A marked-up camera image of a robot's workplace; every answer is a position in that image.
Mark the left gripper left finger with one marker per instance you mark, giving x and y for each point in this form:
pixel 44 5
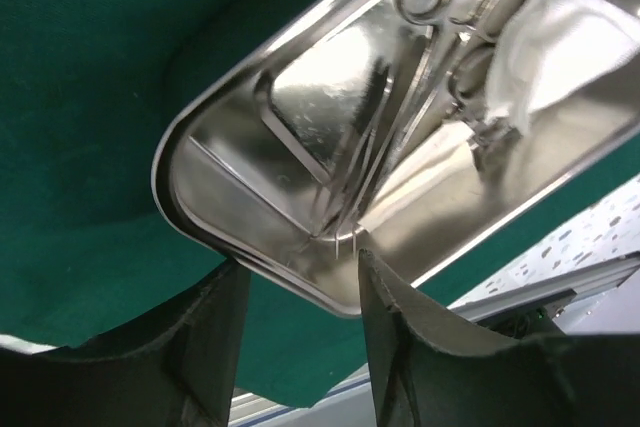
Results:
pixel 172 366

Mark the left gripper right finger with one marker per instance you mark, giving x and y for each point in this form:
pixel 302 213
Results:
pixel 431 367

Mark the stainless steel tray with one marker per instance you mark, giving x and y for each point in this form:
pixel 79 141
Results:
pixel 246 167

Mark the green surgical cloth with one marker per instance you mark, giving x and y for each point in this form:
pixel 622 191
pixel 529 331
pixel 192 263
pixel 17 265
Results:
pixel 88 87

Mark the steel forceps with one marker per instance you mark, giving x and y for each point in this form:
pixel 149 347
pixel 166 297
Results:
pixel 464 43

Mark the steel surgical scissors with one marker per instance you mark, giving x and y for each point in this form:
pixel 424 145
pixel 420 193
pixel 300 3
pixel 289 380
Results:
pixel 386 106

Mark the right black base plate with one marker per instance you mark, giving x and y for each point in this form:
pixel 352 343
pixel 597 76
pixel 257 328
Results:
pixel 532 318

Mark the aluminium frame rails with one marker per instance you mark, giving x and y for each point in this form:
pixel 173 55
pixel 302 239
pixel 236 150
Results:
pixel 351 401

